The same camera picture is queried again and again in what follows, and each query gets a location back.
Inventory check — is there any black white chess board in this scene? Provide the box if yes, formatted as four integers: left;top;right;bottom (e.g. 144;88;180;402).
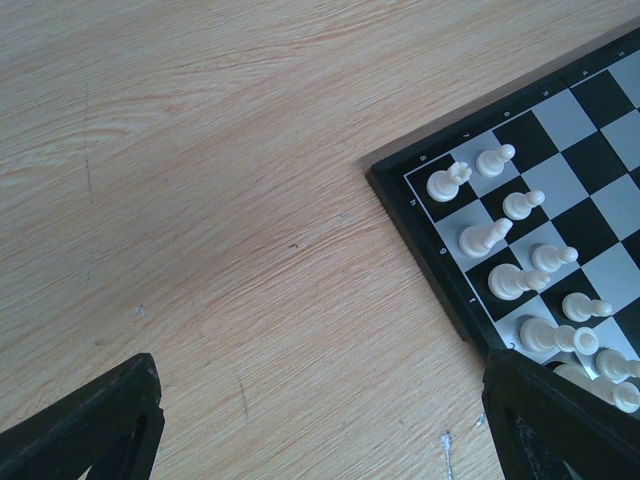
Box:
367;32;639;416

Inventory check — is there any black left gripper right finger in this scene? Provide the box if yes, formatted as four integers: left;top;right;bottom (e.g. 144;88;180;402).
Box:
482;349;639;479

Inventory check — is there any white queen on board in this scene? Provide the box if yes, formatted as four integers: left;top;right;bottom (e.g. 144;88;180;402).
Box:
519;317;599;355

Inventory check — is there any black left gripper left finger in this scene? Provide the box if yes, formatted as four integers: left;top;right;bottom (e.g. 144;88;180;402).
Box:
1;353;165;479

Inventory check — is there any white pawn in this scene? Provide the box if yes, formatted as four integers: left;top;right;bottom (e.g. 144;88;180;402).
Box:
476;144;516;178
562;292;613;323
531;244;579;273
502;190;545;220

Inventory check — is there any white rook on board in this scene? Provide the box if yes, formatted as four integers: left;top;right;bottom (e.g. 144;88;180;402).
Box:
426;162;472;203

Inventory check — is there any white knight on board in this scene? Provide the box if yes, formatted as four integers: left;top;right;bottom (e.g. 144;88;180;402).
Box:
459;218;513;258

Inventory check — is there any black pawn lowest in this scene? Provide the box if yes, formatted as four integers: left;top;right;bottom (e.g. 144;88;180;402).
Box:
596;349;640;382

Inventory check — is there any white bishop on board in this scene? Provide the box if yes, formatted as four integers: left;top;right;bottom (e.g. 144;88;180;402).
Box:
488;263;550;301

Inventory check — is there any white king on board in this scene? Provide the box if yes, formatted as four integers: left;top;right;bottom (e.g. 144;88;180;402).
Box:
554;364;639;414

